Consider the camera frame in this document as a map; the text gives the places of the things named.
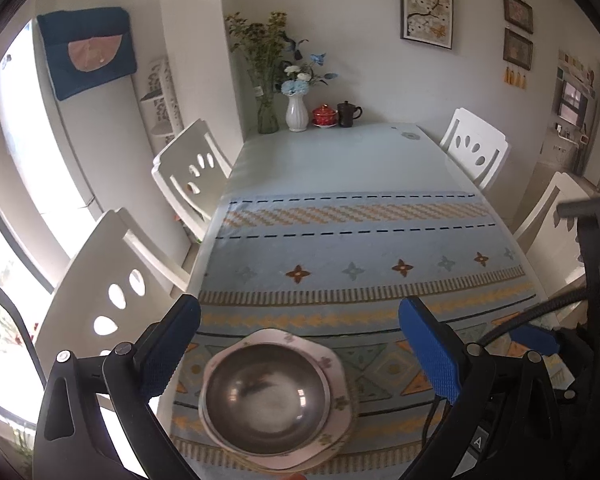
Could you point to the small framed picture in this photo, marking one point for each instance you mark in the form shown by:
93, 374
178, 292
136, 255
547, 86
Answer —
518, 50
518, 11

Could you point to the coloured wall cards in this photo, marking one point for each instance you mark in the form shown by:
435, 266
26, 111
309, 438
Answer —
575, 66

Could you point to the blue and white flowers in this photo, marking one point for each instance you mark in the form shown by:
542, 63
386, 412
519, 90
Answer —
300, 77

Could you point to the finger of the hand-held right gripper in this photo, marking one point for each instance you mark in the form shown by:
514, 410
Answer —
535, 337

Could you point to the tall framed floral picture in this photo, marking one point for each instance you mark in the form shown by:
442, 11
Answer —
426, 5

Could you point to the yellow tassels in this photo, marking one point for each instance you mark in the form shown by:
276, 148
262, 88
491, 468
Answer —
515, 78

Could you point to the dried green plant bunch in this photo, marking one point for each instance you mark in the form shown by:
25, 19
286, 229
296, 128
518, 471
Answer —
260, 40

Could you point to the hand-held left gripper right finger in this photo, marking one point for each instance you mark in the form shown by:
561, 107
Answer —
430, 350

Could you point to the red lidded teacup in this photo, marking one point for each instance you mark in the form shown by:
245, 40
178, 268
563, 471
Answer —
323, 116

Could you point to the patterned table mat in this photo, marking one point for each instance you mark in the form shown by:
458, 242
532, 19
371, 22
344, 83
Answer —
355, 260

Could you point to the white chair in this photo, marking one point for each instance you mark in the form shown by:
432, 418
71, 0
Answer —
545, 240
497, 147
95, 260
172, 170

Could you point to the white carved wall shelf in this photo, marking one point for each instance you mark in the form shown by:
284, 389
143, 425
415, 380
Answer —
162, 105

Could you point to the window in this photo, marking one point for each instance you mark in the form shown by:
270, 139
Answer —
10, 110

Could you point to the white ribbed vase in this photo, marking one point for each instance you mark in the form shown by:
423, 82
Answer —
296, 115

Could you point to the blue wall hanging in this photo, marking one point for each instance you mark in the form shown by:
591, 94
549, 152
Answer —
70, 75

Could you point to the dark lidded mug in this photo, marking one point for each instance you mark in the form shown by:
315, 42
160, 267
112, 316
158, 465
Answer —
346, 114

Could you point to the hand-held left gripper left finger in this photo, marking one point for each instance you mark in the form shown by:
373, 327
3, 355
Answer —
172, 340

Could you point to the large white clover plate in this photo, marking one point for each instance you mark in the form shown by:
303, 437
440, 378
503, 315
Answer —
337, 385

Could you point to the blue steel bowl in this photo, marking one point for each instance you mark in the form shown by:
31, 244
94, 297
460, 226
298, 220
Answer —
265, 400

